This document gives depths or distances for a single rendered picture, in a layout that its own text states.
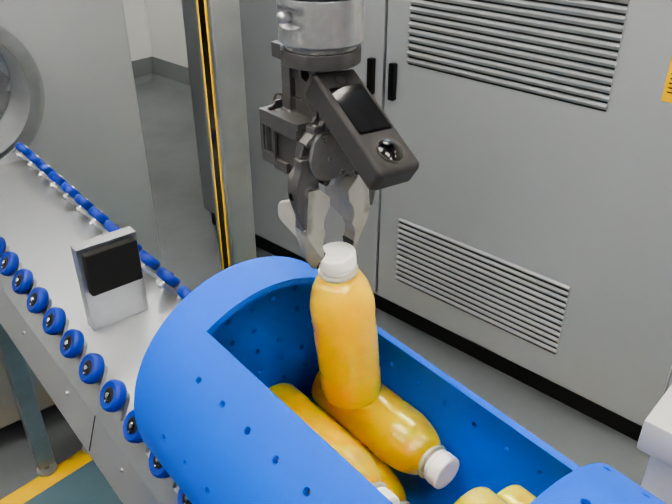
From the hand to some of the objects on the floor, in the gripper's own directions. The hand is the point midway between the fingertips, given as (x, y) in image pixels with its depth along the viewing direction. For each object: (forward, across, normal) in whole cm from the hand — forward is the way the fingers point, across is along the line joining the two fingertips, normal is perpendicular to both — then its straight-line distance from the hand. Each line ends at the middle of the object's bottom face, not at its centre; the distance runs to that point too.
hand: (336, 252), depth 70 cm
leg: (+127, +12, -122) cm, 176 cm away
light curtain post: (+127, -28, -68) cm, 147 cm away
